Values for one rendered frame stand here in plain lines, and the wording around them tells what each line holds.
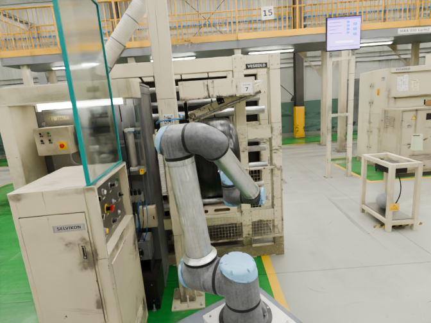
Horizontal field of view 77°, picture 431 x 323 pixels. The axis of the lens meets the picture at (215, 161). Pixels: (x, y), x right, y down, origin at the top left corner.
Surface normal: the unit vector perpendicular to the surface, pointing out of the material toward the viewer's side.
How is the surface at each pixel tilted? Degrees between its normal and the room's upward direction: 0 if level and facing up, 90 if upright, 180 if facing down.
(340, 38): 90
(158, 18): 90
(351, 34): 90
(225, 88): 90
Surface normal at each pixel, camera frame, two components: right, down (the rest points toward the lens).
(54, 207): 0.07, 0.21
